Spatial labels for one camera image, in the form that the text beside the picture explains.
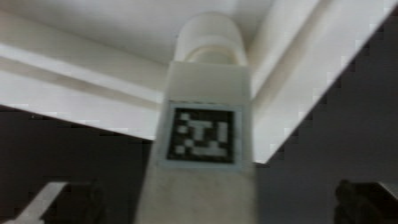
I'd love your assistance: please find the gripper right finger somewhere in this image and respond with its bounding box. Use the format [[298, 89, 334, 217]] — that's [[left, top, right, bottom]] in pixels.
[[334, 179, 398, 224]]

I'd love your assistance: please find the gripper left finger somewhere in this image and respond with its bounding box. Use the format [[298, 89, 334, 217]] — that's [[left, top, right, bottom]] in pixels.
[[3, 182, 104, 224]]

